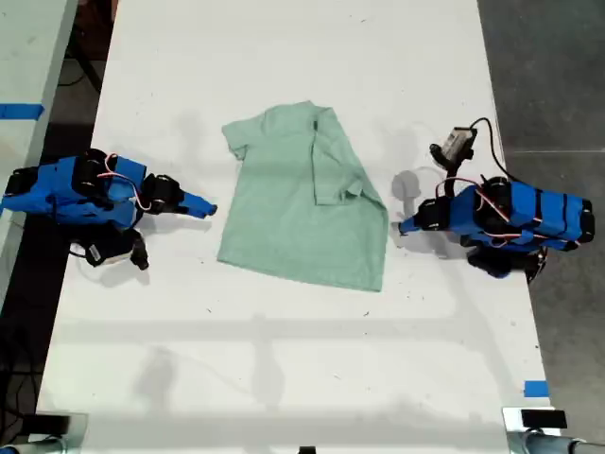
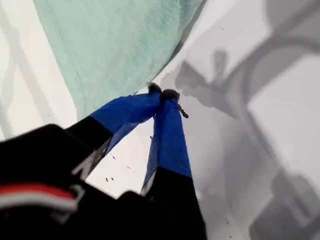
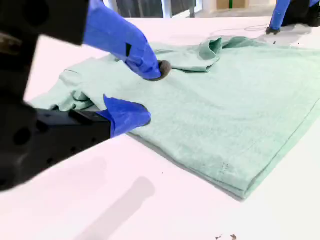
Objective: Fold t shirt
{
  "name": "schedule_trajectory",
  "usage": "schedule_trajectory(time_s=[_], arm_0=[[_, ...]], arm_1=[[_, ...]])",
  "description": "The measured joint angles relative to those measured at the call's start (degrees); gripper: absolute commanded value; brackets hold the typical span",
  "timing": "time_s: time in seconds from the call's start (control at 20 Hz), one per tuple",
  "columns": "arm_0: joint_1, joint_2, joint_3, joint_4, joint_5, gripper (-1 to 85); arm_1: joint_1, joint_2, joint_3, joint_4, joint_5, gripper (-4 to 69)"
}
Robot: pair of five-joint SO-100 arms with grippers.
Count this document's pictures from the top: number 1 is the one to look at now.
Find black camera cable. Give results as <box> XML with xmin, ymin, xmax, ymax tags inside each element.
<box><xmin>470</xmin><ymin>116</ymin><xmax>516</xmax><ymax>183</ymax></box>

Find grey camera box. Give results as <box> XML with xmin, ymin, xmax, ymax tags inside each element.
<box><xmin>441</xmin><ymin>125</ymin><xmax>476</xmax><ymax>155</ymax></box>

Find small black box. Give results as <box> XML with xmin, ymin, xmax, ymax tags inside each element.
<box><xmin>21</xmin><ymin>414</ymin><xmax>72</xmax><ymax>434</ymax></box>
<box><xmin>520</xmin><ymin>410</ymin><xmax>567</xmax><ymax>429</ymax></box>

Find pale green T-shirt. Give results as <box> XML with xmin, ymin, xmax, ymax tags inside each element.
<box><xmin>216</xmin><ymin>99</ymin><xmax>390</xmax><ymax>293</ymax></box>

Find black camera box white label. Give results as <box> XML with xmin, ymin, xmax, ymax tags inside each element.
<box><xmin>83</xmin><ymin>235</ymin><xmax>136</xmax><ymax>269</ymax></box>

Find metal tube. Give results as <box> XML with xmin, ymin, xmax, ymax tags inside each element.
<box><xmin>9</xmin><ymin>437</ymin><xmax>72</xmax><ymax>454</ymax></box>
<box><xmin>508</xmin><ymin>429</ymin><xmax>587</xmax><ymax>454</ymax></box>

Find long blue tape strip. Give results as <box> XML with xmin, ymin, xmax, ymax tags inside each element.
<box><xmin>0</xmin><ymin>102</ymin><xmax>45</xmax><ymax>120</ymax></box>

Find pale grey side table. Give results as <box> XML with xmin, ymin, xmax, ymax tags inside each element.
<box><xmin>0</xmin><ymin>0</ymin><xmax>79</xmax><ymax>304</ymax></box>

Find black camera stalk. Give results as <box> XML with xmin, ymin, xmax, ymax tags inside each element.
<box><xmin>130</xmin><ymin>231</ymin><xmax>150</xmax><ymax>271</ymax></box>
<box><xmin>428</xmin><ymin>141</ymin><xmax>475</xmax><ymax>191</ymax></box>

